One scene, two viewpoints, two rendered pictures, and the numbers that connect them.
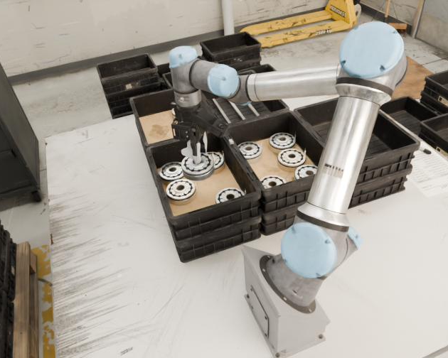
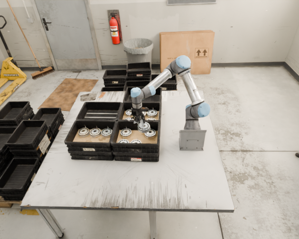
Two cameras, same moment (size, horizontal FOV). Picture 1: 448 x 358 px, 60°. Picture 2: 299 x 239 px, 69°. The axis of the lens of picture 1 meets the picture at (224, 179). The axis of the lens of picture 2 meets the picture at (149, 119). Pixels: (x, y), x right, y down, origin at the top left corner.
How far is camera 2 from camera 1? 1.46 m
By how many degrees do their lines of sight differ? 50
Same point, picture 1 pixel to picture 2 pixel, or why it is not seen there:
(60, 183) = (75, 200)
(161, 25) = not seen: outside the picture
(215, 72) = (151, 88)
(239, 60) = (25, 114)
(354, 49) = (182, 63)
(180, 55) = (138, 90)
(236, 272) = (169, 149)
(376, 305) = not seen: hidden behind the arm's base
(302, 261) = (206, 112)
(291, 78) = (158, 80)
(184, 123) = (139, 114)
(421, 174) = not seen: hidden behind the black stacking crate
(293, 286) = (198, 126)
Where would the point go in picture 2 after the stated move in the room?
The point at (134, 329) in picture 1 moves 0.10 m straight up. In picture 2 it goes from (178, 182) to (178, 174)
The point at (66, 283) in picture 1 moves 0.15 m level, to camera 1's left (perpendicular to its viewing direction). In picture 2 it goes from (145, 202) to (138, 221)
